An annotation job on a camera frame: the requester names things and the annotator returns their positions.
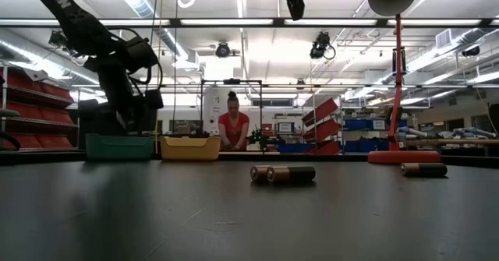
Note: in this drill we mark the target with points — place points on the blue bin shelf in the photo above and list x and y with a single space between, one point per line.
356 124

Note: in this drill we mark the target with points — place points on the yellow plastic bin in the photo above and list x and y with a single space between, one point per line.
191 150

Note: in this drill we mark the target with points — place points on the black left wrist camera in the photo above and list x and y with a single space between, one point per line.
141 52

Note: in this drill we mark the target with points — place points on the black ceiling mounted camera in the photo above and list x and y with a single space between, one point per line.
56 39
223 50
320 44

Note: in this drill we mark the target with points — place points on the wooden workbench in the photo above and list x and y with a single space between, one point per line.
460 141

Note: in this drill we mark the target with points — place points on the black metal rig frame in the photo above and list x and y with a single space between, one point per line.
232 81

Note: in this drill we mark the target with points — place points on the person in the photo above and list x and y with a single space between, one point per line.
234 124

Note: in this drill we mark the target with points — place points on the tilted red bin rack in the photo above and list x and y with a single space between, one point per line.
321 111

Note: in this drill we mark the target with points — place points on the teal plastic bin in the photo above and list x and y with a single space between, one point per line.
117 148

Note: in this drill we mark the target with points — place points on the blue framed sign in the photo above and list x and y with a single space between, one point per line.
285 128

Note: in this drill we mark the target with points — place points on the copper and black battery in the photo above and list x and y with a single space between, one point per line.
425 170
292 174
258 173

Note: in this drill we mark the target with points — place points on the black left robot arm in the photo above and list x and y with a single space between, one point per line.
70 15

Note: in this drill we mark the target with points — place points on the background black robot arm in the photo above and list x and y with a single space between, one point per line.
199 134
265 139

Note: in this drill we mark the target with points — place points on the blue storage bin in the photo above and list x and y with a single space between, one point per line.
292 148

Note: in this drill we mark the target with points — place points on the red bin shelving rack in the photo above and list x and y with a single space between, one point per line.
39 113

